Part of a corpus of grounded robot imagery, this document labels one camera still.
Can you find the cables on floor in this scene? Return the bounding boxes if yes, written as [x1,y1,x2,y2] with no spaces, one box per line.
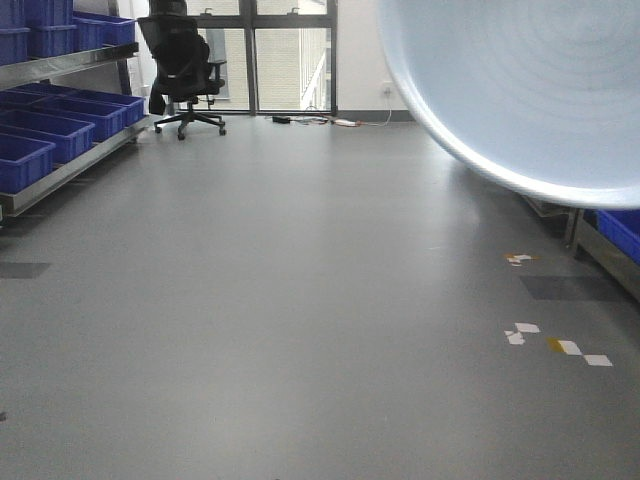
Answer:
[271,92,394,129]

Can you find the light blue plate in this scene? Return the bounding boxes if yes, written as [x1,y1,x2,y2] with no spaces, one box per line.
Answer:
[377,1,639,209]

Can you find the steel rack with bins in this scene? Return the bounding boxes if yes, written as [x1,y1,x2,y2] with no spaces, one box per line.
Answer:
[1,1,150,218]

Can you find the black office chair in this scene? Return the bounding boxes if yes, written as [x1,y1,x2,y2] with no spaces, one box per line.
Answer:
[137,15,226,141]

